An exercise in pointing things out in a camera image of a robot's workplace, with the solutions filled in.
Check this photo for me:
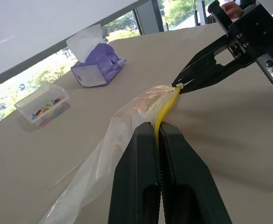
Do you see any bystander's bare hand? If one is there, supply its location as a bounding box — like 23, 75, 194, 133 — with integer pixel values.
222, 3, 243, 20

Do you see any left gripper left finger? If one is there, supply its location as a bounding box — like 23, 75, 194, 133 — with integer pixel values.
108, 121, 162, 224

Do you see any clear box of colourful pieces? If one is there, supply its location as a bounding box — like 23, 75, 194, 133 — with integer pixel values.
14, 84, 71, 127

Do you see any dark window frame post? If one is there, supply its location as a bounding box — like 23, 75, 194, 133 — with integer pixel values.
134, 0, 169, 36

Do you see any purple tissue box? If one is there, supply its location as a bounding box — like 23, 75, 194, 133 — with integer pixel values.
65, 23, 127, 88

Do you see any white roller blind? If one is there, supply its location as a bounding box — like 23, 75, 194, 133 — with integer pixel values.
0, 0, 156, 88

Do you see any clear yellow-zip plastic bag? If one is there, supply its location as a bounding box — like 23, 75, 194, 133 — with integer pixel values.
37, 84, 181, 224

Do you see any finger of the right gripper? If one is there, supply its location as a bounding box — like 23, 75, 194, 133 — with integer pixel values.
172, 34, 232, 87
180, 55, 257, 95

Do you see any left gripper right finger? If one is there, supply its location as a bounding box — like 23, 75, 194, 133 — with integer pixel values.
158, 121, 233, 224

